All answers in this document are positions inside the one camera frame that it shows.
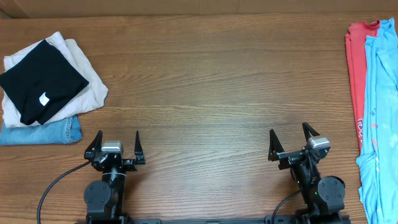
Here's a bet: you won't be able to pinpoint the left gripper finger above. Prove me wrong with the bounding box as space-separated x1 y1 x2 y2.
134 131 144 156
85 130 103 152

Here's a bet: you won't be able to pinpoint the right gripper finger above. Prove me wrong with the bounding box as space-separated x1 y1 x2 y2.
302 122 320 142
269 129 284 154

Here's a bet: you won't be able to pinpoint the light blue printed t-shirt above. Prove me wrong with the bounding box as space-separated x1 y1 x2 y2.
356 19 397 224

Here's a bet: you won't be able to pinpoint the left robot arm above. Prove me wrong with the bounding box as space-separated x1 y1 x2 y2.
84 131 146 224

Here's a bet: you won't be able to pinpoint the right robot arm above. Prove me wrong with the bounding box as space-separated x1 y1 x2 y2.
268 122 351 223

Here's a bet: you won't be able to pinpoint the folded blue jeans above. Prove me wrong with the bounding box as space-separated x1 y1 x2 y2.
1 115 83 146

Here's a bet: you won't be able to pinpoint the folded beige garment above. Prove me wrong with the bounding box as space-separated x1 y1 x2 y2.
2 32 108 128

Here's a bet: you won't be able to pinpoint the folded black garment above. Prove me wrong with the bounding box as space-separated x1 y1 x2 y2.
1 40 89 125

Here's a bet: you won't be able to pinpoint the red t-shirt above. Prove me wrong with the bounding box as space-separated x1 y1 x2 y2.
345 20 381 150

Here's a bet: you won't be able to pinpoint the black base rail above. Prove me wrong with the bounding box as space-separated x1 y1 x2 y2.
75 214 351 224

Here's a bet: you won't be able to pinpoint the left black cable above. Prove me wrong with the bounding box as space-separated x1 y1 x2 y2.
37 160 92 224

